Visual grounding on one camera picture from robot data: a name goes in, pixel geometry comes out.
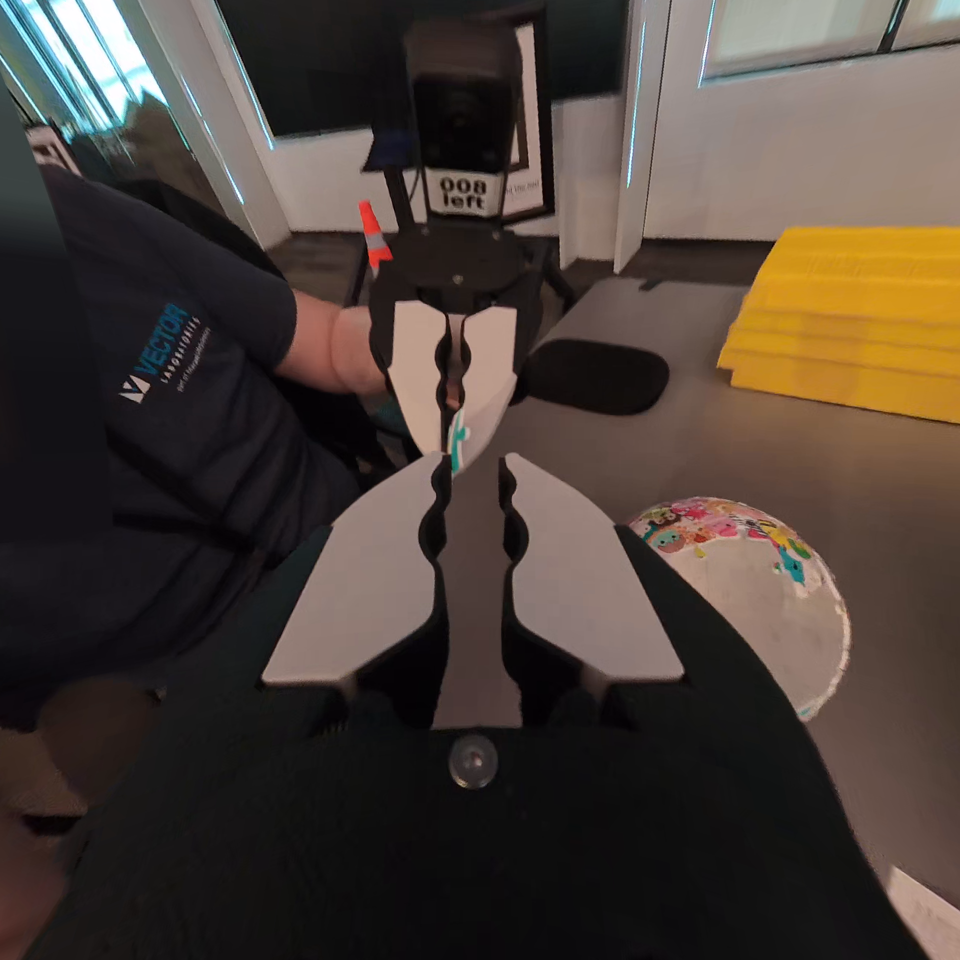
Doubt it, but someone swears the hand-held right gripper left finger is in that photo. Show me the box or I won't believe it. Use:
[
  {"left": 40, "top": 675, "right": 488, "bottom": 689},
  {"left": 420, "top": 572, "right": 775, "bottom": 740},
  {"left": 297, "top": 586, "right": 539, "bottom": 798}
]
[{"left": 261, "top": 452, "right": 453, "bottom": 691}]

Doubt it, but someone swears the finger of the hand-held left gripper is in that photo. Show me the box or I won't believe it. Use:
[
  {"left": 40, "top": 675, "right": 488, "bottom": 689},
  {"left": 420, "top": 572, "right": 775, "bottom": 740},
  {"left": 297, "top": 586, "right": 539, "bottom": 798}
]
[
  {"left": 388, "top": 298, "right": 451, "bottom": 459},
  {"left": 456, "top": 303, "right": 520, "bottom": 453}
]

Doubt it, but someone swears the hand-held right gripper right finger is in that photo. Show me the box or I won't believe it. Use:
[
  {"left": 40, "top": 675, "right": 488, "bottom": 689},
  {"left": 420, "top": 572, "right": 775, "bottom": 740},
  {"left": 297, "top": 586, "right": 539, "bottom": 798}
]
[{"left": 497, "top": 452, "right": 686, "bottom": 689}]

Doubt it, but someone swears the colourful puzzle piece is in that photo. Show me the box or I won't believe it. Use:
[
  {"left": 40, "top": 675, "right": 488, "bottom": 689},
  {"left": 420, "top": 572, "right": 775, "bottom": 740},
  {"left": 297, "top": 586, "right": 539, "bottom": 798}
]
[{"left": 446, "top": 405, "right": 476, "bottom": 476}]

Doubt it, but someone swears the colourful puzzle ball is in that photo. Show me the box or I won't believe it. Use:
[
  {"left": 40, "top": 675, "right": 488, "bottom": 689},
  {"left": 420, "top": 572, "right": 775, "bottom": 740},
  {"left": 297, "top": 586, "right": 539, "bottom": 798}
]
[{"left": 626, "top": 494, "right": 855, "bottom": 723}]

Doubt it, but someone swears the person's left forearm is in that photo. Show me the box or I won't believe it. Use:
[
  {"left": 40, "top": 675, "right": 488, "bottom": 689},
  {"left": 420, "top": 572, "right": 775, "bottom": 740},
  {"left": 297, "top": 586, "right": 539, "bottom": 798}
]
[{"left": 273, "top": 288, "right": 396, "bottom": 399}]

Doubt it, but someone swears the orange traffic cone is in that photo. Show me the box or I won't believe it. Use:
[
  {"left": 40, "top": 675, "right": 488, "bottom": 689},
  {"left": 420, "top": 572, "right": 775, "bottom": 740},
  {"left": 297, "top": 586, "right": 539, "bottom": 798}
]
[{"left": 357, "top": 199, "right": 394, "bottom": 277}]

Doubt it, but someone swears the black oval pad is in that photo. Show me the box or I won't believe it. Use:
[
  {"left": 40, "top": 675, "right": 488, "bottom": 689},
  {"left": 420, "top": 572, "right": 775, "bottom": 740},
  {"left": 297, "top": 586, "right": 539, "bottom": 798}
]
[{"left": 522, "top": 338, "right": 671, "bottom": 418}]

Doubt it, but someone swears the black framed tag sign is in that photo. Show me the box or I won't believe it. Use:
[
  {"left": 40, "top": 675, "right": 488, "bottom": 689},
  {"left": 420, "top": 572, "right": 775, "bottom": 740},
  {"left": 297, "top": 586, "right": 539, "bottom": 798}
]
[{"left": 510, "top": 18, "right": 558, "bottom": 225}]

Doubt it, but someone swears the person's dark shirt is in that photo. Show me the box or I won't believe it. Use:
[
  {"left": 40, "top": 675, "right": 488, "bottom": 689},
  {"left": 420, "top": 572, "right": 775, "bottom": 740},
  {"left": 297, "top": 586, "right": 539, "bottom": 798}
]
[{"left": 0, "top": 161, "right": 363, "bottom": 725}]

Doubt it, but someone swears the yellow plastic bin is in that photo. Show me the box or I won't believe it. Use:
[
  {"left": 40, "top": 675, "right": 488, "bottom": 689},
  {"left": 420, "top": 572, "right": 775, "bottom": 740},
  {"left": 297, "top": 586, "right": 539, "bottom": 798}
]
[{"left": 715, "top": 225, "right": 960, "bottom": 426}]

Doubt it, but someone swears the large gridded window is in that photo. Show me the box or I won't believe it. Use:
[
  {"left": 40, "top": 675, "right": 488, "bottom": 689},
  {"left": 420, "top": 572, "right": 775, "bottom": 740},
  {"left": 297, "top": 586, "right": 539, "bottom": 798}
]
[{"left": 699, "top": 0, "right": 960, "bottom": 81}]

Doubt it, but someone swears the black wall panel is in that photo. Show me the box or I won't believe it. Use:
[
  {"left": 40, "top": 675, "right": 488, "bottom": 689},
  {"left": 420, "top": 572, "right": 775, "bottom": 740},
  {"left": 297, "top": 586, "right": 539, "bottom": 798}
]
[{"left": 216, "top": 0, "right": 633, "bottom": 141}]

